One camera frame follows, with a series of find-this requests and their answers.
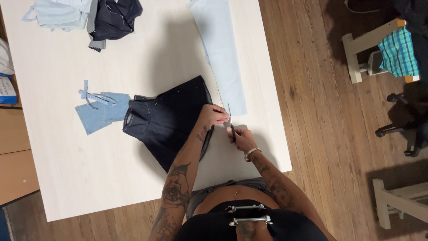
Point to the person's right hand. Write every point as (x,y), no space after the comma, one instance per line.
(244,140)

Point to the person's left hand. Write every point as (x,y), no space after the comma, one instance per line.
(210,115)

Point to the person's right fingers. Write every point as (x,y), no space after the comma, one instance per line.
(233,134)

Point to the person's left fingers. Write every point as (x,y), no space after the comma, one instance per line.
(221,115)

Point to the dark denim fabric piece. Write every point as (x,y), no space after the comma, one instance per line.
(163,122)

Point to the grey denim shorts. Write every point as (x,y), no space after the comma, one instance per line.
(227,192)

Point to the light blue fabric strip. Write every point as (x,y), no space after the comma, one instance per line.
(222,55)

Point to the black top with silver clasps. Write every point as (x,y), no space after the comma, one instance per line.
(249,222)

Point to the light blue denim pocket pieces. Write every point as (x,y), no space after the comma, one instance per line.
(102,113)

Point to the light blue denim belt loops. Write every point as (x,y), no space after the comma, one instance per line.
(92,97)

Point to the crumpled dark navy fabric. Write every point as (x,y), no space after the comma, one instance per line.
(115,18)

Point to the grey fabric piece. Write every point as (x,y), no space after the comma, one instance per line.
(95,36)

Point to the white wooden stool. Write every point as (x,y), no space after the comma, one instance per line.
(367,50)

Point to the black office chair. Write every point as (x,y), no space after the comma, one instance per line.
(406,124)

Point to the white wooden trestle leg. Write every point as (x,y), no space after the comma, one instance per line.
(398,200)

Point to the blue green plaid cloth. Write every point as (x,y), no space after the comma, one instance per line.
(398,53)

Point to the folded light blue fabric pile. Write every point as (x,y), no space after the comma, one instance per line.
(60,13)

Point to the blue and white box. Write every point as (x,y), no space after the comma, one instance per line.
(7,90)

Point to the white plastic bag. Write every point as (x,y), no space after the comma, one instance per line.
(6,58)

